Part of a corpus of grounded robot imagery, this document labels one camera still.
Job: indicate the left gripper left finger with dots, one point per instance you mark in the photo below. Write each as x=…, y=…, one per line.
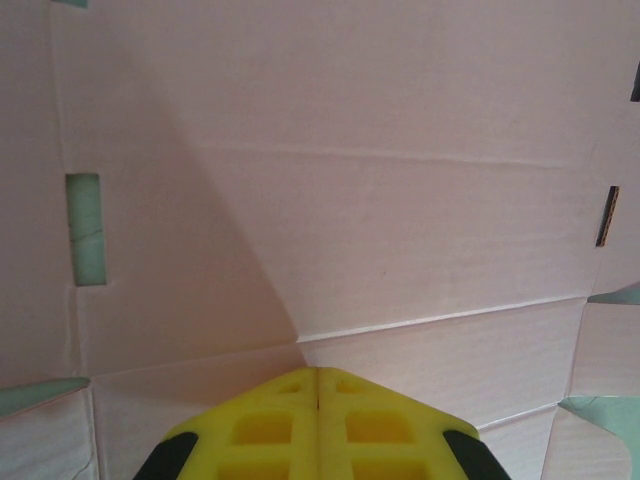
x=260, y=435

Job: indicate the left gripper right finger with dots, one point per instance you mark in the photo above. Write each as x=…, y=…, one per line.
x=380, y=435

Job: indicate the pink paper box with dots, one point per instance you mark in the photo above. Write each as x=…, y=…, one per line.
x=350, y=225

